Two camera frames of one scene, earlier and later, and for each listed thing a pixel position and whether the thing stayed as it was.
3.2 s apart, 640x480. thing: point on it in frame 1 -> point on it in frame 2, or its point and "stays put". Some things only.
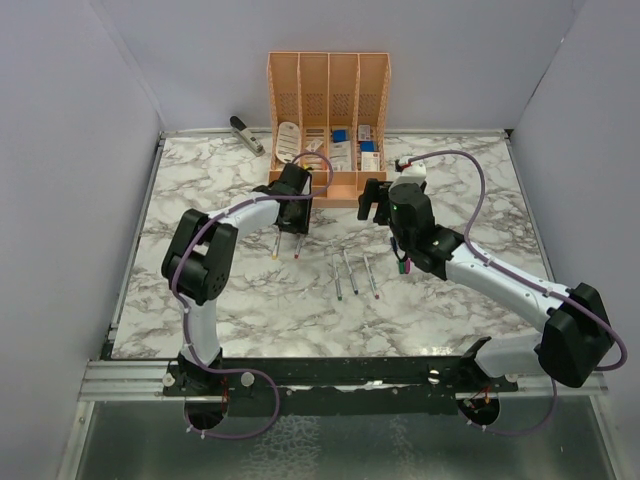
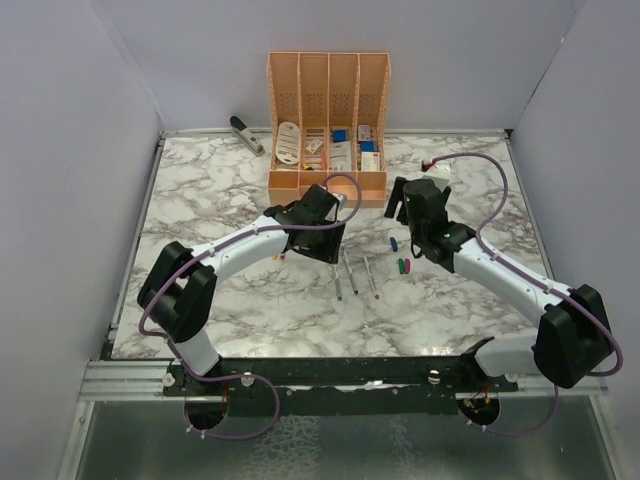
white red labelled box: (370, 161) stays put
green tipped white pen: (336, 273) stays put
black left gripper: (301, 226) -> (329, 252)
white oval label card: (288, 142) stays put
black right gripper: (374, 187) -> (401, 182)
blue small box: (339, 135) stays put
